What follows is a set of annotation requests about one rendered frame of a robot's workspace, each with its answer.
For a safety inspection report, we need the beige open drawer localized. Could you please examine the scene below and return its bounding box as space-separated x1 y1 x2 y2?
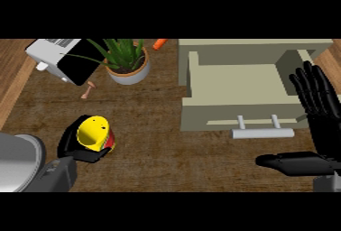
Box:
180 49 341 133

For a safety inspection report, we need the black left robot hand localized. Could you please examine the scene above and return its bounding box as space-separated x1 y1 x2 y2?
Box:
56 115 114 164

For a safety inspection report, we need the yellow and red cup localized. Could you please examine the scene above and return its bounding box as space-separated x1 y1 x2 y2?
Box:
76 115 117 152

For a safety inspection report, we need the beige cabinet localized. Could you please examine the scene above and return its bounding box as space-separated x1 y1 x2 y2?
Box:
177 38 334 88

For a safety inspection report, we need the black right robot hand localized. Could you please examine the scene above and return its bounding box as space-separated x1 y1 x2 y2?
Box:
254 60 341 177

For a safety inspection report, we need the orange carrot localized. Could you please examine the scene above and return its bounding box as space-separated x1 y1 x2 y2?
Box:
152 38 170 51

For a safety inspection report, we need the grey drawer handle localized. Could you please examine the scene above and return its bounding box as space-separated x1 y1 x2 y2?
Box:
231 114 295 140

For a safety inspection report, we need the potted green plant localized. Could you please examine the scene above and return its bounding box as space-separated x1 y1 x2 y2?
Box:
65 38 152 86

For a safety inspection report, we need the small brown mushroom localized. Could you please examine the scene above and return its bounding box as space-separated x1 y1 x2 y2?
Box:
80 80 98 100

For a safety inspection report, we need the white and black toaster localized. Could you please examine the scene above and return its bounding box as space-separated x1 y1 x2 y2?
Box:
24 38 109 87

